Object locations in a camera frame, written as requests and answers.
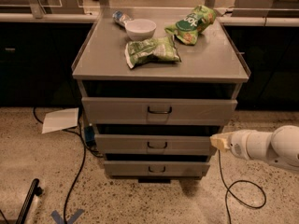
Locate white paper sheet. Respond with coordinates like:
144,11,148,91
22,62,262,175
42,108,78,133

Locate grey top drawer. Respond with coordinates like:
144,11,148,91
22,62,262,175
82,97,237,126

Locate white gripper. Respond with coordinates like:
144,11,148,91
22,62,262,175
210,130,250,160

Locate blue silver snack packet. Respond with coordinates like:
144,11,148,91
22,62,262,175
112,10,132,27

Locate grey drawer cabinet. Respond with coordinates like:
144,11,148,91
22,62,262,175
73,8,249,179

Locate green chip bag rear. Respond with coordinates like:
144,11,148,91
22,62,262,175
164,5,216,46

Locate grey middle drawer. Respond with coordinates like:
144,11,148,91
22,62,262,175
95,134,216,156

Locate green chip bag front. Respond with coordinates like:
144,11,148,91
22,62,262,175
124,35,181,69

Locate grey bottom drawer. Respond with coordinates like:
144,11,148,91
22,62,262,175
104,161,209,177

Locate black bar foot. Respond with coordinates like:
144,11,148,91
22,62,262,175
15,178,43,224

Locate black cable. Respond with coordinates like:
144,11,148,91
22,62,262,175
217,149,268,224
32,106,104,224

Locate white bowl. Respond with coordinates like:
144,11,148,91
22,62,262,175
125,19,156,41

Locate blue power adapter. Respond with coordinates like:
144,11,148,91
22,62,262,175
84,126,95,147

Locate black cable left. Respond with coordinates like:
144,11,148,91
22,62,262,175
32,106,104,224

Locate dark counter cabinets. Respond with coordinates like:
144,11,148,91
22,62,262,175
0,22,92,107

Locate grey drawer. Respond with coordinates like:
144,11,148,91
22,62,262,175
95,134,216,156
104,161,209,177
82,97,237,126

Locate black cable right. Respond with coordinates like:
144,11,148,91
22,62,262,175
217,149,268,224

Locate green chip bag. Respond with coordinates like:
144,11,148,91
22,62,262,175
164,5,216,46
124,35,181,69

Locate blue tape cross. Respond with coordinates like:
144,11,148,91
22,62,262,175
50,208,86,224

